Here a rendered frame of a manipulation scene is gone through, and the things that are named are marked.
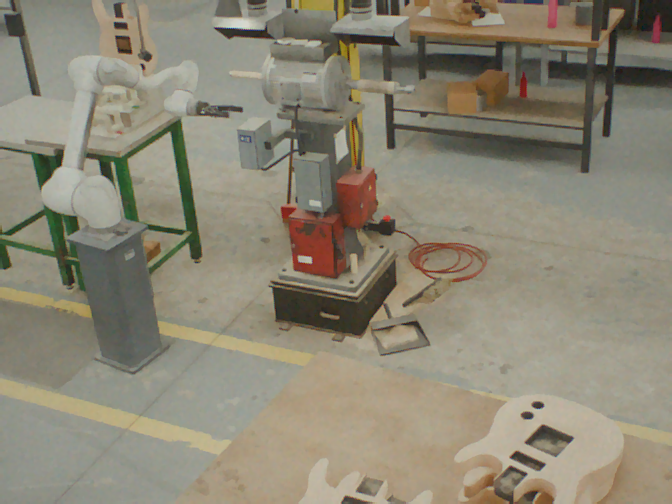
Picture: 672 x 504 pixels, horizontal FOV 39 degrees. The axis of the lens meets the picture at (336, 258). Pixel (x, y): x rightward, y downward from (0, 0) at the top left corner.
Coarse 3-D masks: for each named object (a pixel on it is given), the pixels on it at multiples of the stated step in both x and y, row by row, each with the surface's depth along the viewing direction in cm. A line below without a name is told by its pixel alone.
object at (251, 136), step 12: (252, 120) 449; (264, 120) 448; (240, 132) 441; (252, 132) 438; (264, 132) 446; (240, 144) 445; (252, 144) 442; (240, 156) 448; (252, 156) 445; (264, 156) 450; (300, 156) 456; (252, 168) 448; (264, 168) 460
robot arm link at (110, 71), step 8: (104, 64) 441; (112, 64) 440; (120, 64) 443; (128, 64) 449; (104, 72) 442; (112, 72) 441; (120, 72) 443; (128, 72) 447; (136, 72) 454; (104, 80) 447; (112, 80) 445; (120, 80) 446; (128, 80) 449; (136, 80) 454
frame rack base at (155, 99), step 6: (126, 90) 514; (156, 90) 516; (162, 90) 521; (114, 96) 520; (138, 96) 512; (144, 96) 510; (150, 96) 512; (156, 96) 517; (162, 96) 522; (144, 102) 512; (150, 102) 513; (156, 102) 518; (162, 102) 523; (150, 108) 514; (156, 108) 519; (162, 108) 524; (150, 114) 515; (156, 114) 520
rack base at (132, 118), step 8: (104, 104) 513; (112, 104) 512; (120, 104) 511; (144, 104) 509; (120, 112) 501; (128, 112) 500; (136, 112) 504; (144, 112) 510; (96, 120) 512; (112, 120) 507; (128, 120) 502; (136, 120) 505; (144, 120) 511
